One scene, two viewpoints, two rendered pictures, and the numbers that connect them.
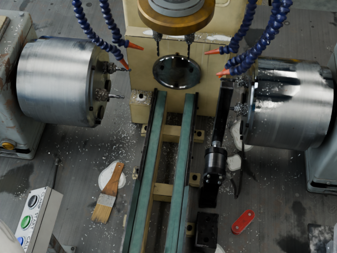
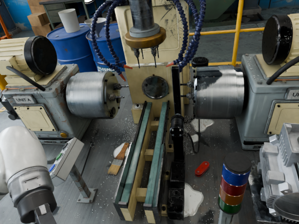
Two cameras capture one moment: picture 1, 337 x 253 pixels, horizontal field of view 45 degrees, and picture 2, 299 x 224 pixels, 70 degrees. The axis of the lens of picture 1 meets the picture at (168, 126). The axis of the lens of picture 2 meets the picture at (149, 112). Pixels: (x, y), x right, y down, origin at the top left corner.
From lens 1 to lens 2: 0.37 m
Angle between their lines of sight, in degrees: 19
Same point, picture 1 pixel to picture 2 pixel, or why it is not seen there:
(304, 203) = not seen: hidden behind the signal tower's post
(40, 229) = (66, 159)
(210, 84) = not seen: hidden behind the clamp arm
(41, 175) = (82, 153)
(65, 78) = (90, 86)
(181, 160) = (159, 132)
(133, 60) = (131, 83)
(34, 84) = (74, 91)
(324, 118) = (240, 90)
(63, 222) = (90, 176)
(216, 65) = not seen: hidden behind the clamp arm
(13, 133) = (65, 126)
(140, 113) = (138, 116)
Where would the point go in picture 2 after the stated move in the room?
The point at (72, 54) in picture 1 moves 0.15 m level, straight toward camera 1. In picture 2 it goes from (95, 75) to (98, 90)
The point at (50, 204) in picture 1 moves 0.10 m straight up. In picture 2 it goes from (75, 146) to (65, 127)
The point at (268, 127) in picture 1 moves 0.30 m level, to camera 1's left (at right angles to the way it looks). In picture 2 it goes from (206, 99) to (136, 106)
